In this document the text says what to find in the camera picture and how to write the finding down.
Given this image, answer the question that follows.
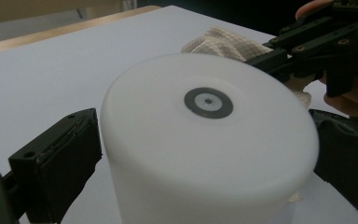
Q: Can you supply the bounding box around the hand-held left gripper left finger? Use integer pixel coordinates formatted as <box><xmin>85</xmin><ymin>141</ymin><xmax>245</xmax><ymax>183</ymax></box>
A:
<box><xmin>8</xmin><ymin>107</ymin><xmax>103</xmax><ymax>224</ymax></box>

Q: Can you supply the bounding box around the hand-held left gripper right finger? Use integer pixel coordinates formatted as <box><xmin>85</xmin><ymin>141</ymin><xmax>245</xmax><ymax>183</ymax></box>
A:
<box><xmin>309</xmin><ymin>108</ymin><xmax>358</xmax><ymax>224</ymax></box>

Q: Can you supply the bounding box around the white-topped wooden table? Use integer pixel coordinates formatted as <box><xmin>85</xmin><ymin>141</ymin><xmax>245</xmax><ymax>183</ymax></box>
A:
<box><xmin>0</xmin><ymin>4</ymin><xmax>358</xmax><ymax>224</ymax></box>

